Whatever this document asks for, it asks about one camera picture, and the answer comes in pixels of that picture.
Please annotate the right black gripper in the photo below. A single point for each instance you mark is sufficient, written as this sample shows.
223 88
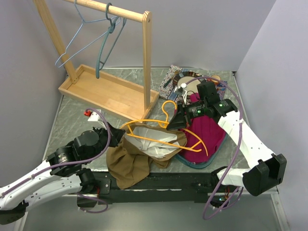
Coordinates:
181 119

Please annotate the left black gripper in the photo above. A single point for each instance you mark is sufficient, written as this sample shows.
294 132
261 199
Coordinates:
116 135

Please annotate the yellow plastic hanger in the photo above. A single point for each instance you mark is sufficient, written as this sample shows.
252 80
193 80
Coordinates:
152 137

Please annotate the tan skirt with white lining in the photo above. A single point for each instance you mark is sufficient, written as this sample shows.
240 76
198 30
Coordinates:
128 165

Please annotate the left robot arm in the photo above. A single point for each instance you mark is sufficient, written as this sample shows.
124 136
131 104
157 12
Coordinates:
60 174

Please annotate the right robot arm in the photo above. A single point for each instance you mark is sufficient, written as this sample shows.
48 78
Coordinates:
266 169

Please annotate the magenta garment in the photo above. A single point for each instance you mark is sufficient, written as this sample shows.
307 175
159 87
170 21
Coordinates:
211 135

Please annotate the patterned placemat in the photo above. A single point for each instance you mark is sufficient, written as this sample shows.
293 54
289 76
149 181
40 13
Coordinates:
168 94

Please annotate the brown rimmed ceramic plate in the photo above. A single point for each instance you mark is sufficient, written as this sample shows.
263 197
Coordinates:
184 77

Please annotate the teal plastic basket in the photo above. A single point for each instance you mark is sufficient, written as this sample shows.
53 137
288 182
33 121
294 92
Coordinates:
201 165

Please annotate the orange ceramic cup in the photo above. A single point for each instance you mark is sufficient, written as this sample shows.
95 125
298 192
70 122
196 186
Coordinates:
216 78

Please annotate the wooden clothes rack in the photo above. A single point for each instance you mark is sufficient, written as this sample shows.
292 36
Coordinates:
115 95

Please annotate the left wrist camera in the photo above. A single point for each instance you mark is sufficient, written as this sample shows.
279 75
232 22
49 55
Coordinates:
94 119

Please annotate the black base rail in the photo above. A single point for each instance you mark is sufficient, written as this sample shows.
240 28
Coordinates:
157 187

